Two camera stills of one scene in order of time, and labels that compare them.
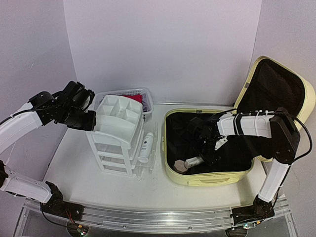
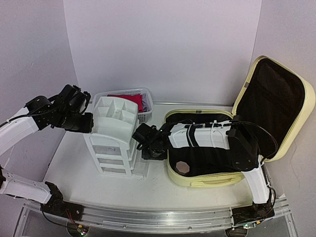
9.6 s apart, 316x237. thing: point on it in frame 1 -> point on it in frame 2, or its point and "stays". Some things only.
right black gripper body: [206, 148] -> [152, 154]
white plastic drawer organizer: [122, 143] stays
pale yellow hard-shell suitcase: [272, 85] stays
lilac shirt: [146, 104] stays
